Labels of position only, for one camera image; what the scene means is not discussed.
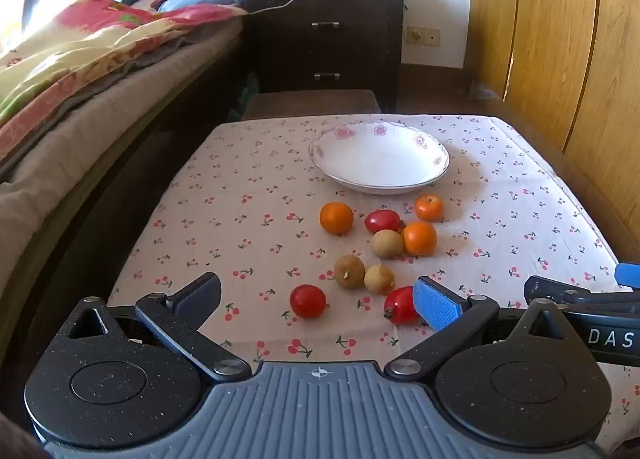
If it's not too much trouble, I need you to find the dark wooden nightstand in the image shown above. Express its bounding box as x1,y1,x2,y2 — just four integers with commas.
243,0,405,114

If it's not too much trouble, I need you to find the floral quilt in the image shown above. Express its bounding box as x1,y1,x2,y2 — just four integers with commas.
0,0,248,160

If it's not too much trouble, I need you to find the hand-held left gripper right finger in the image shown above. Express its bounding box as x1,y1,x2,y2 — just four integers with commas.
384,275,582,383

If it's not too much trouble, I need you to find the light wooden wardrobe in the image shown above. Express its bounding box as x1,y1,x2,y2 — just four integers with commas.
465,0,640,262

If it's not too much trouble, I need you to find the white floral rimmed plate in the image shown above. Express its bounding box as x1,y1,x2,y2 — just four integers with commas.
308,122,450,195

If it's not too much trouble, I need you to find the orange mandarin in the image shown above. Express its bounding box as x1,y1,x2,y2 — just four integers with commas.
320,202,354,235
414,194,445,222
403,222,438,256

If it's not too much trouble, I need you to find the red cherry tomato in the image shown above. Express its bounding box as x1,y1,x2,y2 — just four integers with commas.
383,286,423,326
364,210,403,235
289,284,330,320

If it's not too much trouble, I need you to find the dark wooden bed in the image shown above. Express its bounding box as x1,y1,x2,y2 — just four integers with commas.
0,0,256,355

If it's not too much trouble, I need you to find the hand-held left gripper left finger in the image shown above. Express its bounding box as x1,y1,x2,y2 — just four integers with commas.
67,272,252,383

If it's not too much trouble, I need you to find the wall socket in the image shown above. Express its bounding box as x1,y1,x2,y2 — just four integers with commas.
405,26,441,47

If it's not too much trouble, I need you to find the brown longan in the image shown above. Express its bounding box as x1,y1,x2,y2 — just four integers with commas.
333,254,367,291
363,264,397,296
372,229,404,258

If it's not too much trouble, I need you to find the cherry print tablecloth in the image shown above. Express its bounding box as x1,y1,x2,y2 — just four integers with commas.
106,114,640,442

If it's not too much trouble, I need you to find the green bag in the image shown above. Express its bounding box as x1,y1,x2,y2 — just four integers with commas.
229,70,261,121

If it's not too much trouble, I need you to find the dark wooden stool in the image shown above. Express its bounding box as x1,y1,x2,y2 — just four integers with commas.
241,88,384,121

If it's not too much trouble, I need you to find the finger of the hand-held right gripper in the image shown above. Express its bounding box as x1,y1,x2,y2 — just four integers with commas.
523,275,640,314
614,262,640,290

